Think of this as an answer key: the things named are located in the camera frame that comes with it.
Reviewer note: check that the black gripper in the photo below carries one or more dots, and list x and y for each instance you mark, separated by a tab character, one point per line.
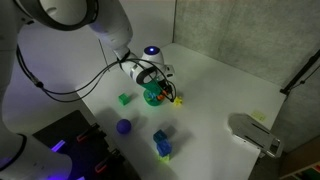
167	85

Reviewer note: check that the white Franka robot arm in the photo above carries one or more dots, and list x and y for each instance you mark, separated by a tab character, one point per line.
110	20

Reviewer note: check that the yellow star toy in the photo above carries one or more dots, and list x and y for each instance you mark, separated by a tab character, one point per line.
178	101

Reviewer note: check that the blue toy figure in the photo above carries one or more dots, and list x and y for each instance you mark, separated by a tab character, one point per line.
152	96

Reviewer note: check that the dark blue toy block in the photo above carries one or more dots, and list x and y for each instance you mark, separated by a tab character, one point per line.
160	135

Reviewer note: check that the green toy cube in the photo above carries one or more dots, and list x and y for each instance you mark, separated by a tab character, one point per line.
124	99

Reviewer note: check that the bright blue toy block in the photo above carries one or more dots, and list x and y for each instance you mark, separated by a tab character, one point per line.
164	148

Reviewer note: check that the purple bumpy ball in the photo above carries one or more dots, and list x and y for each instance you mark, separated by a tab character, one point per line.
123	126

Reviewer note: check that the lime green toy block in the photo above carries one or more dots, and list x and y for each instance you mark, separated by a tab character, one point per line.
164	158

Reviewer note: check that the yellow sticky note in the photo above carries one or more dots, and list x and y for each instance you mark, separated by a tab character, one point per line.
258	115

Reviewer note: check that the orange spring clamp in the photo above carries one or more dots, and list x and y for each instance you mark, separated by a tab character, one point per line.
100	166
81	137

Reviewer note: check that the black equipment box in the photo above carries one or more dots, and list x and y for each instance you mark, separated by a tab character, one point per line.
73	153

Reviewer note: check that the black stand pole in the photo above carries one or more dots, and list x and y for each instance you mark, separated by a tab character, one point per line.
300	75

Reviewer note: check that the wooden toy storage shelf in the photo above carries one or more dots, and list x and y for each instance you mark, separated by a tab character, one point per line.
300	163

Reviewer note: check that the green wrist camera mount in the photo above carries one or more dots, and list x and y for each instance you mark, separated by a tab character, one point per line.
151	87

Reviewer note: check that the silver metal bracket plate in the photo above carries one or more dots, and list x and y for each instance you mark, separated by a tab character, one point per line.
253	133

